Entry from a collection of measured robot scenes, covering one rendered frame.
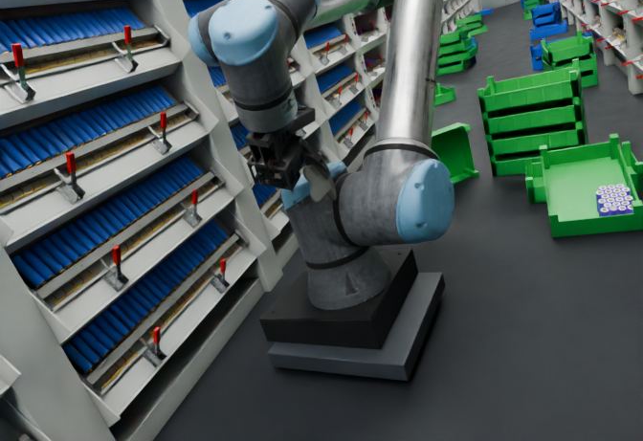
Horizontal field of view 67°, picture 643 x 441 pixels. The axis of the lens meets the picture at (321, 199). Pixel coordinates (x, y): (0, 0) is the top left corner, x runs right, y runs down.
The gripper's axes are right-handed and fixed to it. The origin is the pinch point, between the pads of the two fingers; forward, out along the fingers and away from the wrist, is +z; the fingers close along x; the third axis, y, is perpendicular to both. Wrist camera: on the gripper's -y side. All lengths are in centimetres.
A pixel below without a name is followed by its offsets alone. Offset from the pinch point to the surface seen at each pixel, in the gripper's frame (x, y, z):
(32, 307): -31.5, 37.0, -3.6
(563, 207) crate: 51, -45, 44
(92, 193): -36.8, 14.2, -4.4
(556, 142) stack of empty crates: 48, -80, 54
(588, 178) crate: 57, -57, 44
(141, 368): -25.7, 35.0, 23.9
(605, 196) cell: 59, -43, 35
